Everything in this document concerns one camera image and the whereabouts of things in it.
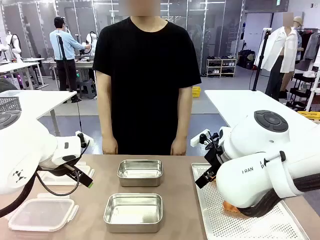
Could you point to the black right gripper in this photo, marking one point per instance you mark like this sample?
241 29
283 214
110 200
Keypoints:
214 158

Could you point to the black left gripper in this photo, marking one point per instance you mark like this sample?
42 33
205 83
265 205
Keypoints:
72 169

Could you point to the clear plastic clip-lock lid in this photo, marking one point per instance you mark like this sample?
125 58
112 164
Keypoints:
42 215
53 180

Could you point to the steel rectangular container for bread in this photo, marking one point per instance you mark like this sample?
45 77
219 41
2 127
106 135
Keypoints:
133 212

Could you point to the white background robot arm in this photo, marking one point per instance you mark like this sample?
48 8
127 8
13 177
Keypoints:
15 46
91 42

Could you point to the person's right forearm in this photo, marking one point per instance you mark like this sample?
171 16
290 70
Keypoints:
106 107

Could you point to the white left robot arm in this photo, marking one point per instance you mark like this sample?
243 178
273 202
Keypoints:
25 150

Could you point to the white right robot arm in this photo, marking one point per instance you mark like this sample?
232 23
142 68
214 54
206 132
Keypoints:
252 150

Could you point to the person's left forearm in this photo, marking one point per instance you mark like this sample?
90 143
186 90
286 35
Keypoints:
182 112

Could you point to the empty steel rectangular container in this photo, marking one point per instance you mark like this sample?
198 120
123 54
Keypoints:
140 172

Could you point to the person's left hand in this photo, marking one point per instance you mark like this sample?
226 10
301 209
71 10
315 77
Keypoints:
178 147

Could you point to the person's right hand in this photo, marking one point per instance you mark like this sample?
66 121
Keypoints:
110 146

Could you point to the perforated metal baking tray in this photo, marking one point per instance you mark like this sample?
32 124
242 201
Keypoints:
220 225

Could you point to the white table with black pole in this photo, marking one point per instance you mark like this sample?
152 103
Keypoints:
230 105

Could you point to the white table with grey basket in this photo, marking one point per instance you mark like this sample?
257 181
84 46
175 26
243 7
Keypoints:
47 102

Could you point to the yellow plastic crate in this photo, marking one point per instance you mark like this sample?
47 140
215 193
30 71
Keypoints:
196 91
310 115

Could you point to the grey plastic step stool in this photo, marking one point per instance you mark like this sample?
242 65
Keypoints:
86 88

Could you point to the grey perforated basket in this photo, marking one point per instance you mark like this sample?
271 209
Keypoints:
10 103

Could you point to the person's black t-shirt torso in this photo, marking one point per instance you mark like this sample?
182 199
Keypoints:
147 87

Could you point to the white shoe rack with shoes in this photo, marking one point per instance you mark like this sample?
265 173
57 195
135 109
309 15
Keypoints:
221 67

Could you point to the grey background work table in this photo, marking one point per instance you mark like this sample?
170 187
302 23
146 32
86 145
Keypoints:
82 63
17 66

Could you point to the dark rounded seat back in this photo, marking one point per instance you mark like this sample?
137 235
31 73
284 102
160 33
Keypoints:
6 86

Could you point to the black bag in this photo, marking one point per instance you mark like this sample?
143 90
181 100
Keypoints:
246 60

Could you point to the background person in blue shirt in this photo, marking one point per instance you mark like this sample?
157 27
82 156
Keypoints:
60 47

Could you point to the clothes rack with garments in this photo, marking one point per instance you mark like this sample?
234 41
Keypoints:
311 42

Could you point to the mannequin with beige hat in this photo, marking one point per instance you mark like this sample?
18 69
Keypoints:
298 27

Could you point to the person's blurred head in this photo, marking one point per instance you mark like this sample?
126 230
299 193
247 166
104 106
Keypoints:
138 7

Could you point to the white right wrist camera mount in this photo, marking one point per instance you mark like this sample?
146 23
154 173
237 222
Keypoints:
196 141

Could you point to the black pole camera stand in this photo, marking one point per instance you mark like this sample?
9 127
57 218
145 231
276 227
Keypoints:
258 65

